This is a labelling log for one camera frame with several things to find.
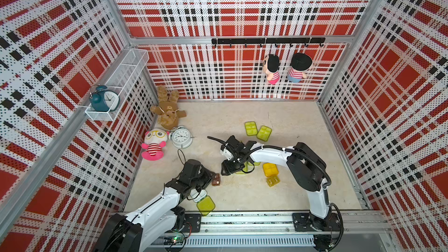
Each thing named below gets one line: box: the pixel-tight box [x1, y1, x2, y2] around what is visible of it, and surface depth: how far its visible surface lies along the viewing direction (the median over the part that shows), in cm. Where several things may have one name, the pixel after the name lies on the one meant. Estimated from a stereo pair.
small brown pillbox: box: [211, 173, 221, 187], surface depth 86 cm
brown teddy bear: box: [149, 85, 187, 131], surface depth 107 cm
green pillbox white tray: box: [256, 125, 272, 142], surface depth 106 cm
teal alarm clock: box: [89, 85, 121, 112], surface depth 64 cm
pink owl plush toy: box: [140, 127, 170, 161], surface depth 95 cm
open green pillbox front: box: [196, 195, 216, 217], surface depth 80 cm
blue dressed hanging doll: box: [287, 52, 313, 83], surface depth 100 cm
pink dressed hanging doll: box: [263, 53, 281, 85], surface depth 98 cm
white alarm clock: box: [168, 126, 196, 150], surface depth 100 cm
